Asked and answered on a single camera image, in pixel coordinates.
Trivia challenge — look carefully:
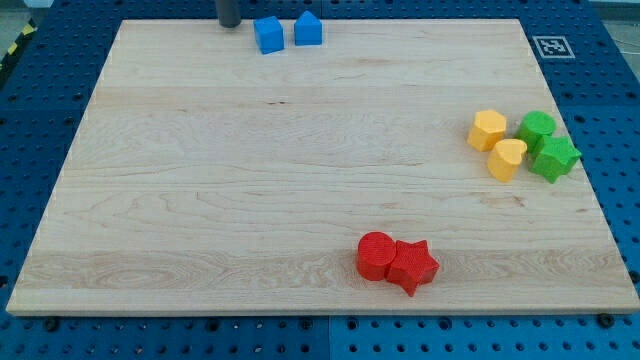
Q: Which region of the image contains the light wooden board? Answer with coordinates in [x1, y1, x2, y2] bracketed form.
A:
[7, 19, 639, 317]

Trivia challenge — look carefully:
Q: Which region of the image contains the blue cube block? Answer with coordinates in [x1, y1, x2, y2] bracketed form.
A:
[253, 16, 284, 54]

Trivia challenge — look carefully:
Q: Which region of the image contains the red cylinder block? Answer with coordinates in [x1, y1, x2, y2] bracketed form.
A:
[356, 232, 396, 281]

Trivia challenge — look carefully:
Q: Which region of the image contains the red star block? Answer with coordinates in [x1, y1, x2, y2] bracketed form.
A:
[386, 240, 440, 297]

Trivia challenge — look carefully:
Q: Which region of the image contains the blue triangular prism block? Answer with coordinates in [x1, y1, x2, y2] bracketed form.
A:
[294, 11, 323, 46]

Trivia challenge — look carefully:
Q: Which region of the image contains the yellow hexagon block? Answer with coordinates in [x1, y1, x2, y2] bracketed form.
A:
[467, 110, 507, 152]

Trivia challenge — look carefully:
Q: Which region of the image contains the yellow heart block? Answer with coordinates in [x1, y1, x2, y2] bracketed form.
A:
[487, 139, 527, 182]

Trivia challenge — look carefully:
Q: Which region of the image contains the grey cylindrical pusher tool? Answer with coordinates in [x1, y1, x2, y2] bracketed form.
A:
[215, 0, 242, 29]

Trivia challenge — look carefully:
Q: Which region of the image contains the green cylinder block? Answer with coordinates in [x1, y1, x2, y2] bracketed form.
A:
[514, 110, 556, 153]

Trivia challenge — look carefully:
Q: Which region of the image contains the green star block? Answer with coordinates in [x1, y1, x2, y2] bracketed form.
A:
[530, 135, 582, 183]

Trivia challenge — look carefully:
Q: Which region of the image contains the white fiducial marker tag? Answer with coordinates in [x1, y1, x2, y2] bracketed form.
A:
[532, 35, 575, 59]

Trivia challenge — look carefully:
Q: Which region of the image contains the yellow black hazard tape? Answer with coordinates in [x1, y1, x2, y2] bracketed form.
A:
[1, 18, 38, 71]

